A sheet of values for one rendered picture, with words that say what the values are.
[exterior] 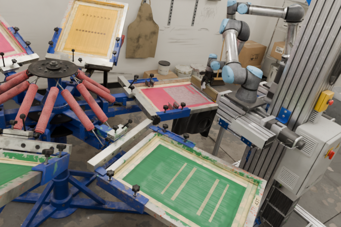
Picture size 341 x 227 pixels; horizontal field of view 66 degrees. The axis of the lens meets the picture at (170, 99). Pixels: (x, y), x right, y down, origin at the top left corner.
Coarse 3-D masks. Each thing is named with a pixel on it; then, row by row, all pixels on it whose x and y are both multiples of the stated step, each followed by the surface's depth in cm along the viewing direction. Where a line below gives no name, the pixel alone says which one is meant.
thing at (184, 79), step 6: (174, 78) 265; (180, 78) 267; (186, 78) 270; (198, 78) 275; (132, 84) 238; (138, 84) 242; (144, 84) 245; (156, 84) 253; (138, 90) 229; (192, 108) 216; (198, 108) 218; (204, 108) 221; (210, 108) 225; (216, 108) 229
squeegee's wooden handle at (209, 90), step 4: (192, 76) 262; (192, 80) 262; (196, 80) 257; (200, 80) 255; (196, 84) 257; (200, 84) 252; (200, 88) 253; (208, 88) 243; (208, 92) 244; (212, 92) 239; (216, 92) 236; (212, 96) 239; (216, 96) 235
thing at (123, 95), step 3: (120, 93) 209; (123, 93) 209; (114, 96) 203; (117, 96) 204; (120, 96) 204; (123, 96) 205; (126, 96) 206; (117, 99) 204; (120, 99) 205; (129, 99) 209; (132, 99) 211; (114, 102) 203
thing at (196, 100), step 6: (180, 96) 239; (186, 96) 241; (192, 96) 243; (198, 96) 245; (156, 102) 223; (162, 102) 224; (180, 102) 229; (186, 102) 231; (192, 102) 233; (198, 102) 235; (204, 102) 237; (210, 102) 238; (162, 108) 215; (168, 108) 217
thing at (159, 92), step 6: (186, 84) 265; (144, 90) 239; (150, 90) 241; (156, 90) 243; (162, 90) 244; (168, 90) 246; (174, 90) 248; (180, 90) 250; (186, 90) 253; (192, 90) 255; (150, 96) 230; (156, 96) 232; (162, 96) 234; (168, 96) 236; (174, 96) 238
